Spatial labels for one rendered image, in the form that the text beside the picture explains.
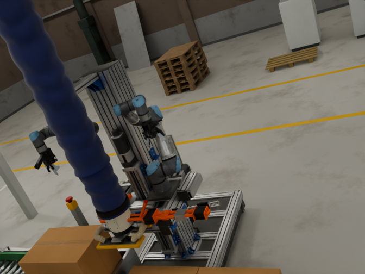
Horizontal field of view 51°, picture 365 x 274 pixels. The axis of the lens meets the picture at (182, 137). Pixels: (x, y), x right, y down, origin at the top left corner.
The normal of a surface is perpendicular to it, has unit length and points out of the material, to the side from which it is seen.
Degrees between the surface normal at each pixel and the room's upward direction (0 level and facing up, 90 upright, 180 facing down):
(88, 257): 90
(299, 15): 90
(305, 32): 90
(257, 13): 90
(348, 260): 0
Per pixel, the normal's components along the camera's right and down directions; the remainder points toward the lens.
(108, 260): 0.88, -0.15
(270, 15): -0.32, 0.49
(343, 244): -0.34, -0.86
